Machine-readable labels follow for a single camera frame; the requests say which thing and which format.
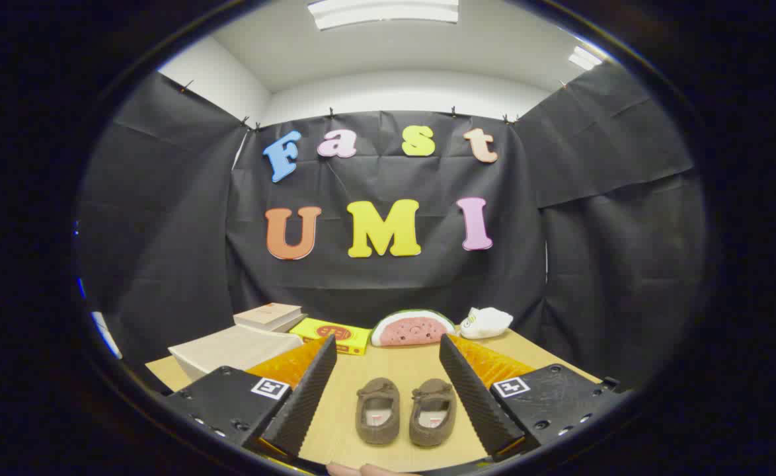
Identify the cream fabric storage box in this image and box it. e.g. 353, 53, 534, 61
169, 324, 304, 381

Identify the black backdrop cloth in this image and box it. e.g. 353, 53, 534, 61
77, 63, 706, 391

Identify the brown fuzzy shoe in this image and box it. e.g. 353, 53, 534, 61
355, 377, 401, 445
409, 379, 457, 448

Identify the long ceiling light panel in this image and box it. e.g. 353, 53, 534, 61
307, 0, 460, 31

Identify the watermelon slice plush toy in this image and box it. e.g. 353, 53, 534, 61
370, 309, 456, 348

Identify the white plush toy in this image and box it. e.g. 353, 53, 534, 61
459, 307, 514, 340

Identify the small ceiling light panel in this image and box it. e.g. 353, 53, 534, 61
568, 45, 603, 71

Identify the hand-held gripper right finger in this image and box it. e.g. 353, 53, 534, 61
439, 334, 627, 458

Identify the grey thick book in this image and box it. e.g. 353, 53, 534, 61
256, 313, 308, 333

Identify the beige cover book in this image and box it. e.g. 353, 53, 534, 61
233, 303, 303, 327

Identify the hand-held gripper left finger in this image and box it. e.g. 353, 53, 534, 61
163, 334, 339, 460

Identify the yellow book with red circle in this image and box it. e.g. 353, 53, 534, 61
289, 317, 372, 356

